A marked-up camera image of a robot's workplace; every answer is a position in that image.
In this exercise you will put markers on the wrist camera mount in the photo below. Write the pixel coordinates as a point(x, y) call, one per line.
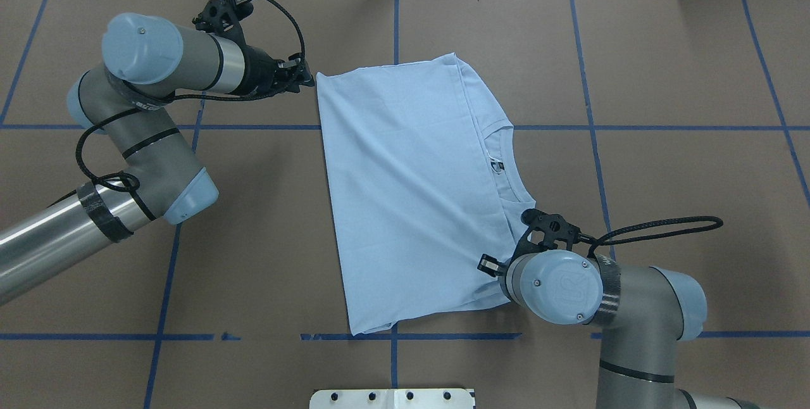
point(223, 18)
point(544, 232)

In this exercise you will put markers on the light blue t-shirt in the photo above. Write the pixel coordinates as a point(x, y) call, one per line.
point(423, 182)

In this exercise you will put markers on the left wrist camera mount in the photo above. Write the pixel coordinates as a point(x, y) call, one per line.
point(223, 18)

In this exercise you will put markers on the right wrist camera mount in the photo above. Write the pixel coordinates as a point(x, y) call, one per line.
point(544, 232)

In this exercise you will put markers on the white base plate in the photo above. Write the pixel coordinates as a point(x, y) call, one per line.
point(394, 398)

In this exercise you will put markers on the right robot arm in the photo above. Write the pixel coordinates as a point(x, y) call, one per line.
point(642, 312)

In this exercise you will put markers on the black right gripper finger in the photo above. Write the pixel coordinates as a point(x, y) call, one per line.
point(492, 267)

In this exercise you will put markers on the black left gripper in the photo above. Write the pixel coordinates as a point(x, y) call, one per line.
point(258, 71)

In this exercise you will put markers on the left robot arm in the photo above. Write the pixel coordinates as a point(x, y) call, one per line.
point(138, 166)

